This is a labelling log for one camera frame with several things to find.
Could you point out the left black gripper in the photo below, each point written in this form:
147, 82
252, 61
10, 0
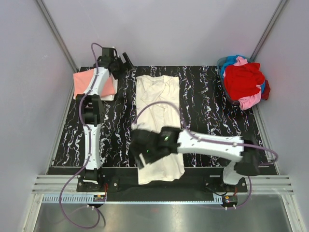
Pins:
125, 67

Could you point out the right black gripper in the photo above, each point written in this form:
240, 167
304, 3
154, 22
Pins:
136, 151

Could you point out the cream white t shirt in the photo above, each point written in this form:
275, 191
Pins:
153, 89

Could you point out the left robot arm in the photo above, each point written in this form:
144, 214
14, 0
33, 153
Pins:
100, 84

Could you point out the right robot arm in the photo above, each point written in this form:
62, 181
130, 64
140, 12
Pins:
240, 152

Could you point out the folded white t shirt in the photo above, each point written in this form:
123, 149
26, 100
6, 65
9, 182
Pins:
110, 89

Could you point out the folded pink t shirt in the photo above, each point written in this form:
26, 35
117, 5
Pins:
82, 81

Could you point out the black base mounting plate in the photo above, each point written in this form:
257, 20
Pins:
200, 178

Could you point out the blue t shirt in basket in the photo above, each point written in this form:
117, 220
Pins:
242, 78

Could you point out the pink t shirt in basket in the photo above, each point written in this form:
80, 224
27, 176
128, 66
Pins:
249, 101

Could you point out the red t shirt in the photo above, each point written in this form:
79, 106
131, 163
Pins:
245, 80

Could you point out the left aluminium frame post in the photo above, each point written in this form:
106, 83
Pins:
51, 24

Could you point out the aluminium frame post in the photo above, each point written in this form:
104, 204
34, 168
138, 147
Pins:
51, 24
270, 26

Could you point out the aluminium rail front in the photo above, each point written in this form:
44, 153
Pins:
265, 184

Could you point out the white slotted cable duct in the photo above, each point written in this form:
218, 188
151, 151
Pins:
113, 199

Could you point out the right aluminium frame post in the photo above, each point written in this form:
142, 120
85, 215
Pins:
270, 26

